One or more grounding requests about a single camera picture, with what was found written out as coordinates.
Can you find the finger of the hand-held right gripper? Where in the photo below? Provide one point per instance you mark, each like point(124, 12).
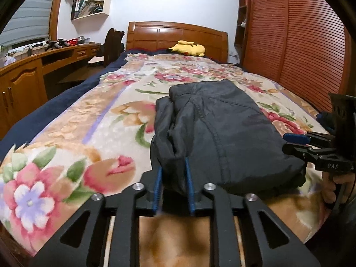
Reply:
point(297, 150)
point(294, 137)

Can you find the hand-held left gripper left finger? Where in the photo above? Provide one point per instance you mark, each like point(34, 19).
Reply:
point(158, 183)

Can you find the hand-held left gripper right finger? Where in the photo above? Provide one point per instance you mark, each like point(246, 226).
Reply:
point(190, 185)

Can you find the black jacket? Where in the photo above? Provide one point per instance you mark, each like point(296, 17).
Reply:
point(222, 128)

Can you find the person's right hand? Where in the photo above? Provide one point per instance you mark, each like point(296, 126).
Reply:
point(326, 186)

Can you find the floral blanket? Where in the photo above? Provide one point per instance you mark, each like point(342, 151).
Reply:
point(83, 144)

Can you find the wooden slatted wardrobe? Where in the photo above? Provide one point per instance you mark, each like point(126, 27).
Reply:
point(292, 33)

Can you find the small white figurine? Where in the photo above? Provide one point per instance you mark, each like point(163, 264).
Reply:
point(244, 24)

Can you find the wooden open shelf cabinet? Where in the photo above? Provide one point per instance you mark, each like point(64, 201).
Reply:
point(241, 14)

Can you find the yellow plush toy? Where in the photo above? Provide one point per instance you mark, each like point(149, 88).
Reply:
point(190, 48)

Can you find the dark wooden chair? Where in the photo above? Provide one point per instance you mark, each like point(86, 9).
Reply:
point(112, 44)

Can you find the wooden bed headboard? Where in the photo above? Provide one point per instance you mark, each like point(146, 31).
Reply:
point(178, 32)

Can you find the red basket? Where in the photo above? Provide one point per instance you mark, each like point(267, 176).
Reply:
point(73, 42)

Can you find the wooden desk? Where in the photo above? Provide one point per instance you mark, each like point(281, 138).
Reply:
point(25, 80)

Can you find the black tools on desk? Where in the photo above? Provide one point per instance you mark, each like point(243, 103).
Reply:
point(57, 44)

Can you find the black binder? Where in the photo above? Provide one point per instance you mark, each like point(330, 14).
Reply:
point(75, 8)

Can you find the grey window blind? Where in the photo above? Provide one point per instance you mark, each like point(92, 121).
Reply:
point(27, 19)

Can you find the wooden window frame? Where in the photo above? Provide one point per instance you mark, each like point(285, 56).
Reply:
point(55, 11)

